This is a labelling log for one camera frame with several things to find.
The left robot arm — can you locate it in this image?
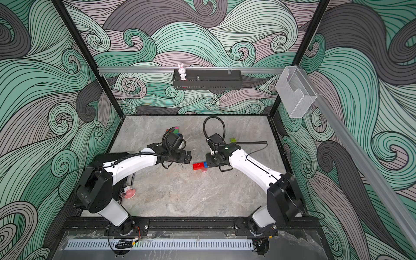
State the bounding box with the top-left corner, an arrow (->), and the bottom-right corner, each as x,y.
67,143 -> 192,236

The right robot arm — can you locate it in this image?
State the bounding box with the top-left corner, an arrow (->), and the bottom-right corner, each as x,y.
206,133 -> 325,236

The pink white small toy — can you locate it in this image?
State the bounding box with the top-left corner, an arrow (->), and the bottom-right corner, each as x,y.
123,186 -> 136,199

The black flat pad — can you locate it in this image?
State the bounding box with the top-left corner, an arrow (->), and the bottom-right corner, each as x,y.
75,152 -> 129,213

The white rabbit figurine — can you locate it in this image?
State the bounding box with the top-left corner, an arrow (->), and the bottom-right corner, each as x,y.
178,63 -> 187,81

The black wall shelf tray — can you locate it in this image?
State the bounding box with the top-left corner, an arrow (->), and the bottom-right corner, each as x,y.
172,69 -> 243,93

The clear plastic wall box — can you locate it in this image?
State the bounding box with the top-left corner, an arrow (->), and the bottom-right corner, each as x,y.
276,66 -> 317,119

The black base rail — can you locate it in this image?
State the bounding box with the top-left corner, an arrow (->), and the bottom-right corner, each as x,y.
62,217 -> 320,237

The white slotted cable duct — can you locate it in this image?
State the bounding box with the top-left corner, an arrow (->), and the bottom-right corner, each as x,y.
64,238 -> 254,251

